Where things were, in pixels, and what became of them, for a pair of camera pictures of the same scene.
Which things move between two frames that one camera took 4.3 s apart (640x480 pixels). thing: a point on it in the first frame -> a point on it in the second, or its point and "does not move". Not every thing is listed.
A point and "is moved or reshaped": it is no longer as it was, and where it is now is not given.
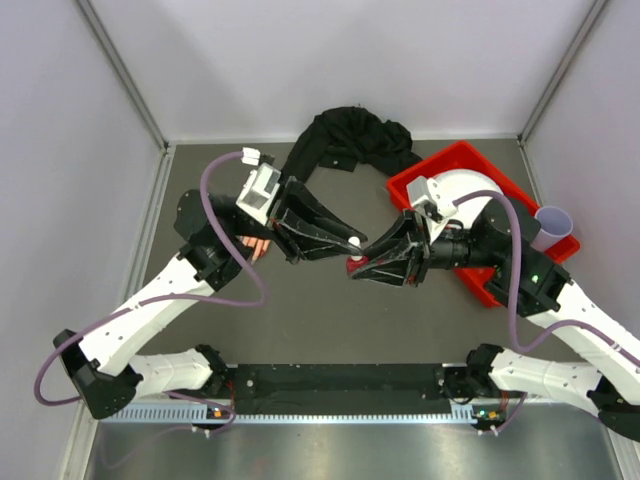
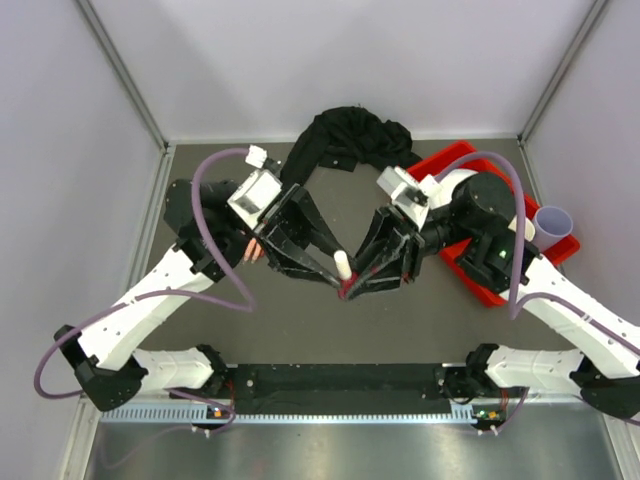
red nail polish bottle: (355, 262) is moved or reshaped
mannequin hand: (260, 246) does not move
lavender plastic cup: (555, 224) does not move
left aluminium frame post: (155, 199) does not move
